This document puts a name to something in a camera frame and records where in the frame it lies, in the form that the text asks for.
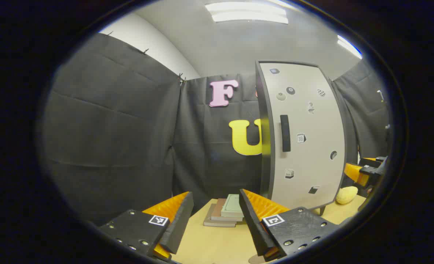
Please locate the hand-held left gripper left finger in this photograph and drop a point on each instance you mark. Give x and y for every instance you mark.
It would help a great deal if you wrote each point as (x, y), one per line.
(178, 227)

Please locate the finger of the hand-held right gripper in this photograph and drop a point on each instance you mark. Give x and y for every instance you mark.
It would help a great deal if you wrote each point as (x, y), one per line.
(374, 162)
(356, 174)

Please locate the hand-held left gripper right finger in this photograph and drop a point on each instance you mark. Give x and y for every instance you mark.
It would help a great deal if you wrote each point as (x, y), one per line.
(253, 227)

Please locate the grey cabinet door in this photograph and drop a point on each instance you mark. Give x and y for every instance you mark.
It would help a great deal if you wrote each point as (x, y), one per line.
(312, 128)

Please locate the dark grey cabinet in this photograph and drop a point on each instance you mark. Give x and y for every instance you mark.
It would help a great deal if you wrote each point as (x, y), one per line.
(266, 146)

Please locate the yellow lemon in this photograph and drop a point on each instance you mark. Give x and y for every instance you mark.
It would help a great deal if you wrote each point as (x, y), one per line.
(346, 195)

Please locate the brown book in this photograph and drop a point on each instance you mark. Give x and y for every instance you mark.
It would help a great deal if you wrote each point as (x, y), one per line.
(216, 224)
(216, 212)

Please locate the ceiling light panel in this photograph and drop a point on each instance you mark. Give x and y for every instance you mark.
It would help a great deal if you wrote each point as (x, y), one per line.
(246, 13)

